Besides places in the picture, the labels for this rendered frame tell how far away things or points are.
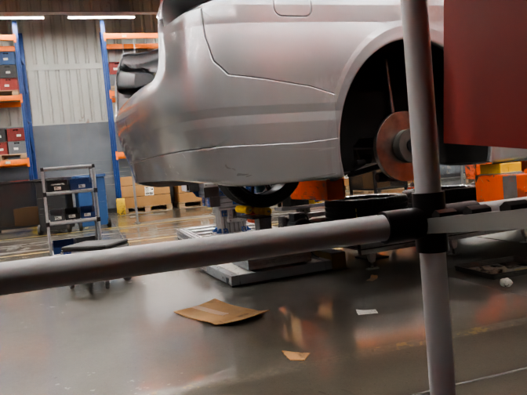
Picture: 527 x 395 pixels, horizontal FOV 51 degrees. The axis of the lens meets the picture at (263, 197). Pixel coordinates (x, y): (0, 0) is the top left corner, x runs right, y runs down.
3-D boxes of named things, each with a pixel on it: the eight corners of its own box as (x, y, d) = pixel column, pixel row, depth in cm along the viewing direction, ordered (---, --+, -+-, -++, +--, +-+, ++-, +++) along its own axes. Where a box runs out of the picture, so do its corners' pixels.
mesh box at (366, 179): (374, 195, 1221) (371, 151, 1216) (348, 193, 1342) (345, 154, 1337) (408, 191, 1246) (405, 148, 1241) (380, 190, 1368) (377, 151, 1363)
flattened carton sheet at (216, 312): (228, 329, 283) (228, 322, 283) (172, 313, 325) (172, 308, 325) (272, 315, 302) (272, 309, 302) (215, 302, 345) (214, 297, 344)
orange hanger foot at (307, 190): (327, 201, 417) (323, 155, 415) (297, 199, 465) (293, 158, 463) (346, 198, 423) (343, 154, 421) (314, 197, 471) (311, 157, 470)
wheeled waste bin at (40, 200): (37, 235, 947) (30, 179, 942) (47, 231, 1011) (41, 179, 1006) (70, 232, 954) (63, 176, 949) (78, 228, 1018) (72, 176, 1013)
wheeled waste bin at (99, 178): (80, 231, 960) (74, 175, 955) (76, 229, 1019) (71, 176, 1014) (111, 227, 982) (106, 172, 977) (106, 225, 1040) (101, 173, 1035)
